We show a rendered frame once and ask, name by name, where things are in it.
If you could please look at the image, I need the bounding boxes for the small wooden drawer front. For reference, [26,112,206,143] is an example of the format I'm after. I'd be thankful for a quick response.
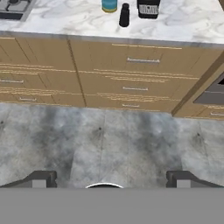
[83,94,182,113]

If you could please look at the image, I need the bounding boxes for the medium silver drawer handle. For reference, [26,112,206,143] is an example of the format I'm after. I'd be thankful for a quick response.
[122,86,149,92]

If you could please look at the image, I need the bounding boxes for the grey hob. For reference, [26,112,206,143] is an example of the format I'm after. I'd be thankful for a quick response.
[0,0,37,22]

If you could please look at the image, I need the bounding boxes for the medium wooden drawer front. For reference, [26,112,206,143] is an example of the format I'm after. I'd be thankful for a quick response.
[77,71,202,100]

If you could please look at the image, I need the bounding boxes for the blue mayonnaise jar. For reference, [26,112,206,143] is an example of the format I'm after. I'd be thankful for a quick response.
[101,0,119,14]

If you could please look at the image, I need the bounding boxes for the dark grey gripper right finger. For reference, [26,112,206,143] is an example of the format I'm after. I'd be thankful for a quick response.
[165,170,224,189]

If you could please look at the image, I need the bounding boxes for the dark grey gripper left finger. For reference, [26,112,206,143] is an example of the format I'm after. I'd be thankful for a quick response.
[0,170,58,189]

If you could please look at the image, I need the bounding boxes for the wooden cupboard drawer front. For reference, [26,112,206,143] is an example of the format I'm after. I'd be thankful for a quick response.
[0,37,77,73]
[0,69,84,95]
[0,90,88,108]

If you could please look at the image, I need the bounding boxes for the dark grey appliance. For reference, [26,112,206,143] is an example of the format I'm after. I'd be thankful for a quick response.
[192,72,224,106]

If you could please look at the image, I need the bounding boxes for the white round object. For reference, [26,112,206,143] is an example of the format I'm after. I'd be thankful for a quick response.
[85,182,124,189]

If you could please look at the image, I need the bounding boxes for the large wooden drawer front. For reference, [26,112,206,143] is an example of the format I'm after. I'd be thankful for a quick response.
[67,38,224,80]

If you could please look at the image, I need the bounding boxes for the black shaker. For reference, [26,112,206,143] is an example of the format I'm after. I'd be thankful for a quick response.
[118,3,131,28]

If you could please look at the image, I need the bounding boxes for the long silver drawer handle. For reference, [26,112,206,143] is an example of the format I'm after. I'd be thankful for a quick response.
[126,57,161,64]

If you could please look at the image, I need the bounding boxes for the short silver drawer handle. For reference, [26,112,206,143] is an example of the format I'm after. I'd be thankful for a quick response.
[121,103,141,109]

